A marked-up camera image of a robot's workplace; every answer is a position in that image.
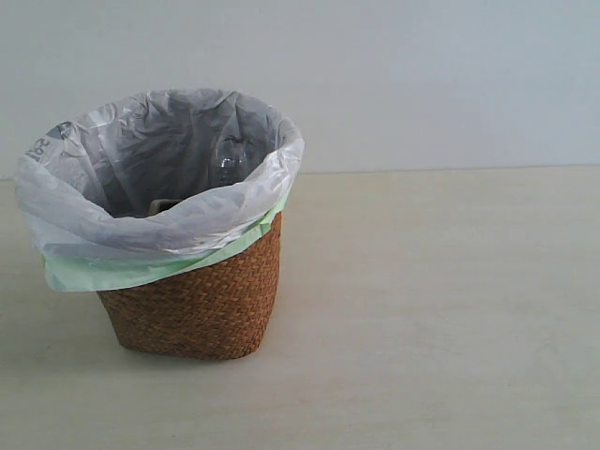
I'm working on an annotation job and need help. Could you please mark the red label plastic bottle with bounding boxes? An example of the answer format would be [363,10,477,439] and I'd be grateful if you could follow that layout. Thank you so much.
[209,135,263,188]

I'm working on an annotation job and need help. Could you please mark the brown cardboard pulp tray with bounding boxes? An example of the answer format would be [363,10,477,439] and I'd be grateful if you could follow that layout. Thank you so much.
[148,199,180,217]

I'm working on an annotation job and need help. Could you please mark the brown woven wicker basket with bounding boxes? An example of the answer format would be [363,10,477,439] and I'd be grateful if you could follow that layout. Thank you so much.
[97,215,282,360]

